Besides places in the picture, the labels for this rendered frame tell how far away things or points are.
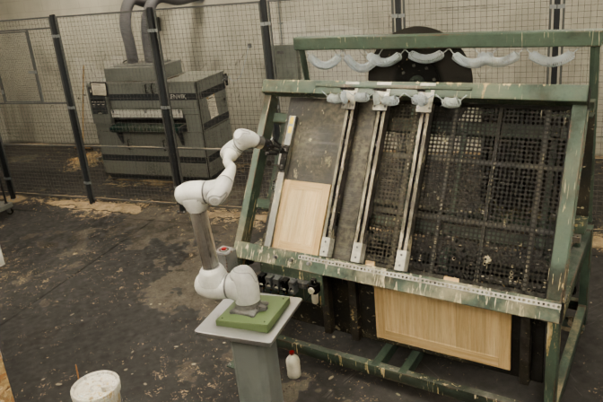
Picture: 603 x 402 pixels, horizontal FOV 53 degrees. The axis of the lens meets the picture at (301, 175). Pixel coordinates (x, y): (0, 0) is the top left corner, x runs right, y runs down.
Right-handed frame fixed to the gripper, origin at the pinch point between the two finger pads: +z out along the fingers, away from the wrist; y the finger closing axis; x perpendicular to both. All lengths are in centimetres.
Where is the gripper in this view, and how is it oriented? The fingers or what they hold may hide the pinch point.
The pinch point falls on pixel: (283, 151)
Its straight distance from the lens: 412.1
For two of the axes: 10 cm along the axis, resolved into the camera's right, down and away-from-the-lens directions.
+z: 6.8, 2.4, 6.9
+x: 6.3, 3.0, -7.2
